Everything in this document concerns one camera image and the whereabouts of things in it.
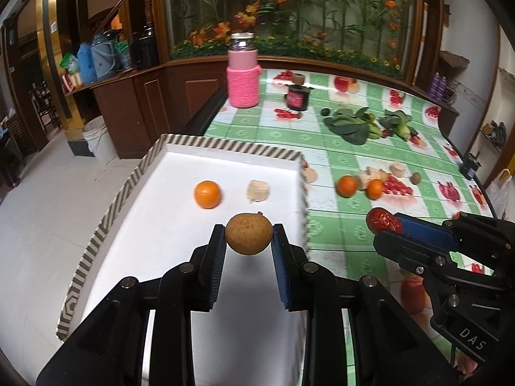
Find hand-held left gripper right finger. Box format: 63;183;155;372
270;223;460;386

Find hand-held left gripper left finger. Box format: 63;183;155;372
36;224;228;386

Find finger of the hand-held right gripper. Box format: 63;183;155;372
373;232;448;277
395;211;515;268

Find red date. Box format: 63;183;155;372
366;208;404;235

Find orange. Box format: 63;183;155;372
366;179;385;201
336;175;359;198
194;180;222;209

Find beige sugarcane chunk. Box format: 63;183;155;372
356;169;388;191

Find white tray with striped rim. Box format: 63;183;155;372
56;133;310;344

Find person's right hand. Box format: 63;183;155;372
459;356;480;375

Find green checked printed tablecloth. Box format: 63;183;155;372
204;66;500;374

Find black table clamp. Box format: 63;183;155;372
461;151;483;180

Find clear plastic bag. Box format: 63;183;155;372
485;169;515;218

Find green bok choy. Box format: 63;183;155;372
378;109;419;142

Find dark green leafy vegetable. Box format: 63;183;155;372
323;106;371;146

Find purple bottles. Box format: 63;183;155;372
428;71;447;99

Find brown wooden cabinet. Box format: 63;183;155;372
64;54;231;160

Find white plastic bucket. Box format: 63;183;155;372
82;116;117;164

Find pink knit-sleeved bottle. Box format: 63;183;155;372
226;32;263;108

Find black kettle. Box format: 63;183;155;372
133;24;160;69

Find green plastic bottle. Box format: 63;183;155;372
117;40;134;71

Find grey-blue thermos jug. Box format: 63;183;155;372
90;32;122;81

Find dark wooden chair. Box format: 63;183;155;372
30;82;61;131

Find blue thermos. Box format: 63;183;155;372
76;42;98;86

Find green packet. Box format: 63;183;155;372
60;52;81;76

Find flower and bamboo wall panel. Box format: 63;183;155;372
165;0;417;81

